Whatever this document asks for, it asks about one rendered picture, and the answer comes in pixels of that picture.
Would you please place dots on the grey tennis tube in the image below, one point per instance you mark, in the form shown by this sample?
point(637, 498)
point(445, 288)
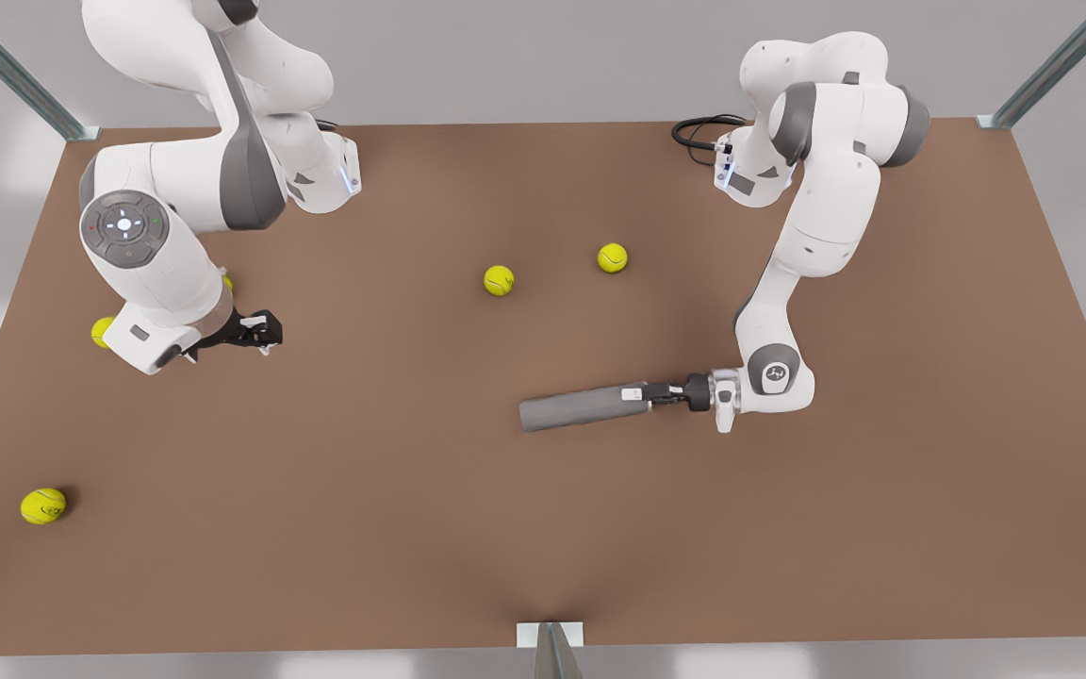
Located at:
point(571, 407)

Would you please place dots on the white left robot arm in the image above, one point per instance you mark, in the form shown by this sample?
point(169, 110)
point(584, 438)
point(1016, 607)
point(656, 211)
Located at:
point(826, 207)

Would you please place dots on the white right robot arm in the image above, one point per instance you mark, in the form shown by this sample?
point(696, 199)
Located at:
point(175, 179)

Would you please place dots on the silver frame post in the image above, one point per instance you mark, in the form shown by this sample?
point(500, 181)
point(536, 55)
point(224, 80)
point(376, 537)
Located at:
point(551, 646)
point(1052, 66)
point(15, 71)

